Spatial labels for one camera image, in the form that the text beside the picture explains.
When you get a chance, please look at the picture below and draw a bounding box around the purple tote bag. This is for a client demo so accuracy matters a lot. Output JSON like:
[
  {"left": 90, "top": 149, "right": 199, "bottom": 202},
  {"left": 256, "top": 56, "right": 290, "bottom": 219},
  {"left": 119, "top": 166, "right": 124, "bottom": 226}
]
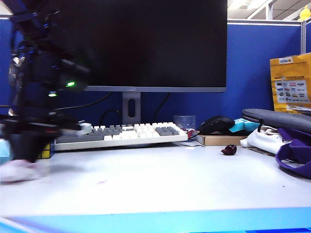
[{"left": 276, "top": 128, "right": 311, "bottom": 180}]

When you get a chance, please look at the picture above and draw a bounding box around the yellow printed plastic bag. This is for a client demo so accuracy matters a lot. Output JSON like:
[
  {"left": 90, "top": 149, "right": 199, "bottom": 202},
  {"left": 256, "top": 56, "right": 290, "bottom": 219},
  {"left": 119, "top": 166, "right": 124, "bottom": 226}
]
[{"left": 269, "top": 52, "right": 311, "bottom": 114}]

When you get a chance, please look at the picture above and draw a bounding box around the black computer mouse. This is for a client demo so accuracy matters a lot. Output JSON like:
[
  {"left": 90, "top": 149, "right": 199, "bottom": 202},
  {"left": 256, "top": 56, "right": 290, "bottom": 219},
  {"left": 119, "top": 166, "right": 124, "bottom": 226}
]
[{"left": 198, "top": 116, "right": 236, "bottom": 135}]

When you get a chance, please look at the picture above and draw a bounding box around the black cable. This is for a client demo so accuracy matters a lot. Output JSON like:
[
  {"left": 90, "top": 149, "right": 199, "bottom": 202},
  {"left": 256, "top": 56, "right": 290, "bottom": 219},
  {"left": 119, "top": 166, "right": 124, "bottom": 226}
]
[
  {"left": 153, "top": 92, "right": 171, "bottom": 122},
  {"left": 99, "top": 108, "right": 123, "bottom": 126},
  {"left": 55, "top": 93, "right": 112, "bottom": 111}
]

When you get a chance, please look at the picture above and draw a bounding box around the light blue wet wipes pack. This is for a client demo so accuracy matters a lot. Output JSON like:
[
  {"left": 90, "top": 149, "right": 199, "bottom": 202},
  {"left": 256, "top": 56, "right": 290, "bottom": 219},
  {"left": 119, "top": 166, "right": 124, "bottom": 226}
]
[{"left": 0, "top": 138, "right": 12, "bottom": 165}]

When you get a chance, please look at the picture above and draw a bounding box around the clear glass cup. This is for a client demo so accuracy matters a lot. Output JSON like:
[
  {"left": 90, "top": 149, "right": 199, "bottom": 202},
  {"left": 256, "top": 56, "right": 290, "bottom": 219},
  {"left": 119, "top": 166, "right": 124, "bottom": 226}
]
[{"left": 173, "top": 115, "right": 196, "bottom": 133}]

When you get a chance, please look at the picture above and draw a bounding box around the light blue small box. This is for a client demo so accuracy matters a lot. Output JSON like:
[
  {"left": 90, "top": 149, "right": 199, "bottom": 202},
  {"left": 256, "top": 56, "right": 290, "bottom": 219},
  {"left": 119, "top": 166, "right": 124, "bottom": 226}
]
[{"left": 228, "top": 117, "right": 260, "bottom": 133}]

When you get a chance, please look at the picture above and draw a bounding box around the dark red cherry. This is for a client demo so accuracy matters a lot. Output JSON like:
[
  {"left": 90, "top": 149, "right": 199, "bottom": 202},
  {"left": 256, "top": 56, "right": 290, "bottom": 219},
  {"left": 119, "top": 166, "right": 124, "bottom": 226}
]
[{"left": 220, "top": 144, "right": 238, "bottom": 155}]

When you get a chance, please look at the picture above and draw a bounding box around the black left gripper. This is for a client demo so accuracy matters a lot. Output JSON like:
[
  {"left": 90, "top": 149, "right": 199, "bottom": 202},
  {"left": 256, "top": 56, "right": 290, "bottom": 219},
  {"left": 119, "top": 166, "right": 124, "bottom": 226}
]
[{"left": 0, "top": 112, "right": 83, "bottom": 163}]

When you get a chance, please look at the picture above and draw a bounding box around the white and grey keyboard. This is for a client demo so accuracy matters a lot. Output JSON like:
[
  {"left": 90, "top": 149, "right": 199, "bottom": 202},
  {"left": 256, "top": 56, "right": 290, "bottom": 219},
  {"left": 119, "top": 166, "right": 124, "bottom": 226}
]
[{"left": 53, "top": 121, "right": 189, "bottom": 151}]

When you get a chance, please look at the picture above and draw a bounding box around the clear tape roll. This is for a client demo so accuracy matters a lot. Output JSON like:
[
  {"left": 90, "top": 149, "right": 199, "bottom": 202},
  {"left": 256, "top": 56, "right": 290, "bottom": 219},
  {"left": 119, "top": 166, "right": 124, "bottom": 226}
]
[{"left": 77, "top": 122, "right": 92, "bottom": 136}]

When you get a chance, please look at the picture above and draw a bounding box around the white wet wipe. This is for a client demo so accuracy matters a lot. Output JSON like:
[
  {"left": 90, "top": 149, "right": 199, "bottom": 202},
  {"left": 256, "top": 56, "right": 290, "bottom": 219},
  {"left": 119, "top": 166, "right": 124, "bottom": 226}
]
[{"left": 0, "top": 159, "right": 51, "bottom": 183}]

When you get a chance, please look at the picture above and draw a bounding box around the Rubik's cube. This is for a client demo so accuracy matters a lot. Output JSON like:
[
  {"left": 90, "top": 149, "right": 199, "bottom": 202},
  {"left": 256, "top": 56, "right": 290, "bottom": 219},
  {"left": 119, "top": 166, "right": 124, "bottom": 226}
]
[{"left": 36, "top": 142, "right": 55, "bottom": 160}]

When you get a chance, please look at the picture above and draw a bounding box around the white cloth bag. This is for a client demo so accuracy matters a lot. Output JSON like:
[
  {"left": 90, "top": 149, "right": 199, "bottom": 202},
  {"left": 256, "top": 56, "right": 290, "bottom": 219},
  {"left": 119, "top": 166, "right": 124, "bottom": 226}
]
[{"left": 246, "top": 125, "right": 290, "bottom": 155}]

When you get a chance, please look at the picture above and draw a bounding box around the flat brown cardboard box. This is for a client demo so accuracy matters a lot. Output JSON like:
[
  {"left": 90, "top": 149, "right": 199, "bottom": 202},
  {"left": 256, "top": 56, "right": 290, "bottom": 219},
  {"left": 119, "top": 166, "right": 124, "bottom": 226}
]
[{"left": 194, "top": 133, "right": 248, "bottom": 147}]

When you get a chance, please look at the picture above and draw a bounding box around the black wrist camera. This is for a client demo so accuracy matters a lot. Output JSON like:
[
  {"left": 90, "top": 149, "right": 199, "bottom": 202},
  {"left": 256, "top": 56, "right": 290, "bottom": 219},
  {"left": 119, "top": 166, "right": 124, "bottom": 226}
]
[{"left": 47, "top": 58, "right": 91, "bottom": 98}]

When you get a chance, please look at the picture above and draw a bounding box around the black computer monitor with stand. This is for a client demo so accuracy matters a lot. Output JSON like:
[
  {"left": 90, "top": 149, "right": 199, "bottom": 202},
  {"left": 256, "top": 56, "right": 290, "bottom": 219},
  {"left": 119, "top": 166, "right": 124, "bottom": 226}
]
[{"left": 58, "top": 0, "right": 228, "bottom": 126}]

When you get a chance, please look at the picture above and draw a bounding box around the yellow rubber duck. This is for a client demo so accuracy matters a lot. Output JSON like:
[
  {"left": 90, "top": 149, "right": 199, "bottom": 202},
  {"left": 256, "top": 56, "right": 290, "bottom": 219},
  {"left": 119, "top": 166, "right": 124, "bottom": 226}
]
[{"left": 298, "top": 5, "right": 311, "bottom": 21}]

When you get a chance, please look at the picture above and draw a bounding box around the grey laptop sleeve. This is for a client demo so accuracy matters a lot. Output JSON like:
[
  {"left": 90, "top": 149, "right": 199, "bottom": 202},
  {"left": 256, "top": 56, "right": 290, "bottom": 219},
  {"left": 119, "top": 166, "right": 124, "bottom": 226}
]
[{"left": 242, "top": 108, "right": 311, "bottom": 133}]

